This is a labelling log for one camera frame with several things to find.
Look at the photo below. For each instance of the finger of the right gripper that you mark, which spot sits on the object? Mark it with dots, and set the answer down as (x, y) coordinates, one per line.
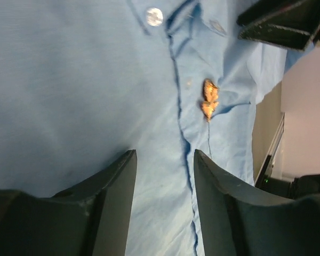
(288, 24)

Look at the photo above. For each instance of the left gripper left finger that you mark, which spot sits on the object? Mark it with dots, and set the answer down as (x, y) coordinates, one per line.
(89, 218)

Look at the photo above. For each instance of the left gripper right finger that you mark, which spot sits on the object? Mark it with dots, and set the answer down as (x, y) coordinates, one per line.
(239, 219)

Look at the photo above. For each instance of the red orange brooch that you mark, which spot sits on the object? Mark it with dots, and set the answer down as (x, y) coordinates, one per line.
(210, 102)

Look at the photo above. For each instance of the light blue button shirt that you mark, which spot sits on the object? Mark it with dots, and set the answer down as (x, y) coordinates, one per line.
(82, 82)

